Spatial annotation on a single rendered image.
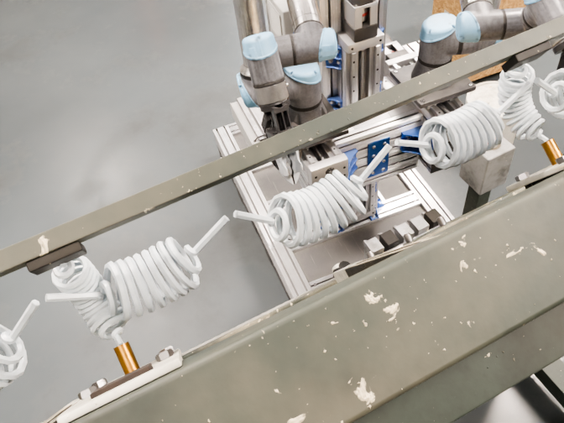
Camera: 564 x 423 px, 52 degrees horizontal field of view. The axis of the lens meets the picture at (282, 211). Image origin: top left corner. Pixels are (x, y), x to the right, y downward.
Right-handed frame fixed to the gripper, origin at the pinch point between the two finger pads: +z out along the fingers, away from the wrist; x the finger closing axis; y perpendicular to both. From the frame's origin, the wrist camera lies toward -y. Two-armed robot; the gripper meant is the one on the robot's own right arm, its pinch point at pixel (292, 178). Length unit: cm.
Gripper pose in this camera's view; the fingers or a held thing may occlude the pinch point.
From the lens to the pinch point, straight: 143.6
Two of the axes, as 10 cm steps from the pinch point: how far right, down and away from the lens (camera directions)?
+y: 2.7, 3.1, -9.1
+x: 9.3, -3.3, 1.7
